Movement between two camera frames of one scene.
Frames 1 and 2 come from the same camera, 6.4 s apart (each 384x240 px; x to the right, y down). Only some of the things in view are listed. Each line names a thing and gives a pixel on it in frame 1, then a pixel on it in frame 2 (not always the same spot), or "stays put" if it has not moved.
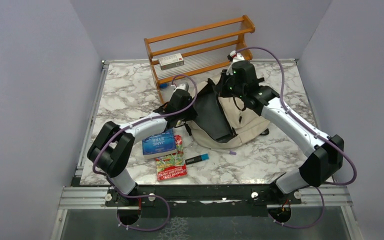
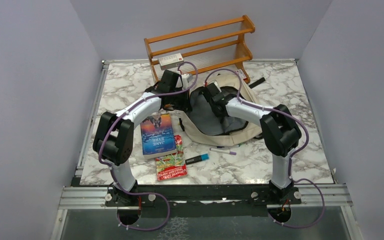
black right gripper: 224,77 → 219,115
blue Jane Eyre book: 159,145 stays put
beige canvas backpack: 223,122 stays put
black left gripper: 192,115 → 186,105
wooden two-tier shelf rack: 196,50 stays put
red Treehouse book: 173,166 stays put
